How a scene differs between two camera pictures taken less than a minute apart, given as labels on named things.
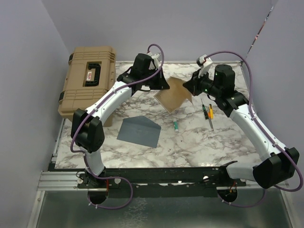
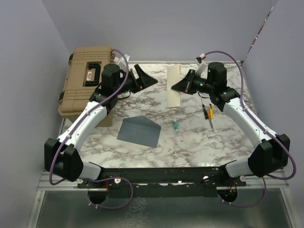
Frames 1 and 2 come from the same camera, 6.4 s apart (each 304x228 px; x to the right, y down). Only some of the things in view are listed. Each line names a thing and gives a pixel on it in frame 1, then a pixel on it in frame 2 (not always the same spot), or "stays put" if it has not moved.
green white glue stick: x=175 y=125 stays put
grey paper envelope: x=140 y=130 stays put
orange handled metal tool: x=209 y=117 stays put
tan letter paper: x=173 y=98 to x=173 y=74
